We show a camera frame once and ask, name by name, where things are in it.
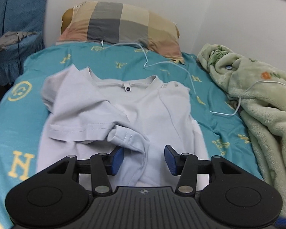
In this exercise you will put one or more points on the grey cloth on chair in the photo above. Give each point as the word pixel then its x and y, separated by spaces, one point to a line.
pixel 13 37

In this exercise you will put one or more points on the teal patterned bed sheet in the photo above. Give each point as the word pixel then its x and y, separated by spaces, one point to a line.
pixel 23 114

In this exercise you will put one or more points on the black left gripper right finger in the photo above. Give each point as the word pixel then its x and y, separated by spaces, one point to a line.
pixel 184 166

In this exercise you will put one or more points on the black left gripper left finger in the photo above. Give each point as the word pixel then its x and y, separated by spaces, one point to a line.
pixel 103 165

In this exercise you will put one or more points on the checkered pillow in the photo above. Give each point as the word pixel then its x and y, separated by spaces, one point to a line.
pixel 121 23

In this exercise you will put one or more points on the blue covered chair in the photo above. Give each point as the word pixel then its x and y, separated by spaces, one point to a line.
pixel 25 18

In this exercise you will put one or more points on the light green fleece blanket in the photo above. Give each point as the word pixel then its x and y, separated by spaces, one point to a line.
pixel 259 89

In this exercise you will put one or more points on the white t-shirt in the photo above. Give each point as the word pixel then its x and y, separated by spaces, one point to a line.
pixel 88 115

